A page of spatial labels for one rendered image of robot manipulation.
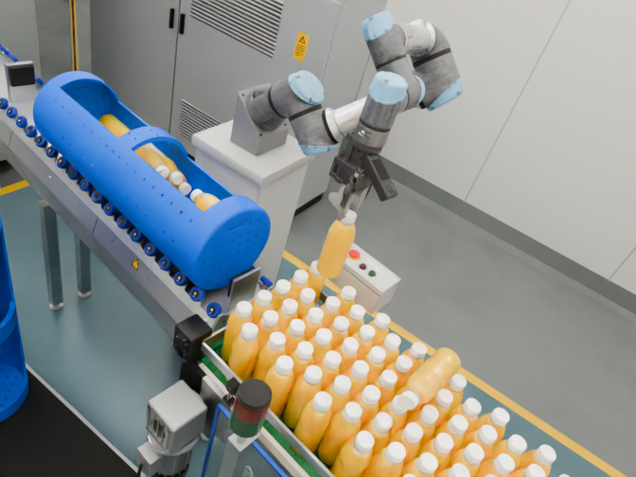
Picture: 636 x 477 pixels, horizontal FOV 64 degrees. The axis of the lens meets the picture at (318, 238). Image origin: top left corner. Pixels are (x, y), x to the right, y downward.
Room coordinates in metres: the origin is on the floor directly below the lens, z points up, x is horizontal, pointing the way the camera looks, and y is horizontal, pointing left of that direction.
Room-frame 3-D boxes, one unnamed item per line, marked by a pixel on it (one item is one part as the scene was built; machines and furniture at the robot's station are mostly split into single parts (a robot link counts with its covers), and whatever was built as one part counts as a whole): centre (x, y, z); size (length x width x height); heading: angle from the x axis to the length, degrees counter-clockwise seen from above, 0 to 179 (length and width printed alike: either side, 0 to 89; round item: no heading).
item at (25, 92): (1.73, 1.30, 1.00); 0.10 x 0.04 x 0.15; 149
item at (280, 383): (0.76, -0.02, 0.99); 0.07 x 0.07 x 0.19
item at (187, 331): (0.85, 0.23, 0.95); 0.10 x 0.07 x 0.10; 149
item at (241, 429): (0.54, 0.02, 1.18); 0.06 x 0.06 x 0.05
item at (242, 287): (1.05, 0.16, 0.99); 0.10 x 0.02 x 0.12; 149
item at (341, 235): (1.06, -0.05, 1.24); 0.07 x 0.07 x 0.19
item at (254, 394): (0.54, 0.02, 1.18); 0.06 x 0.06 x 0.16
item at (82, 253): (1.65, 1.03, 0.31); 0.06 x 0.06 x 0.63; 59
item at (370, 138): (1.07, -0.04, 1.56); 0.08 x 0.08 x 0.05
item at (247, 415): (0.54, 0.02, 1.23); 0.06 x 0.06 x 0.04
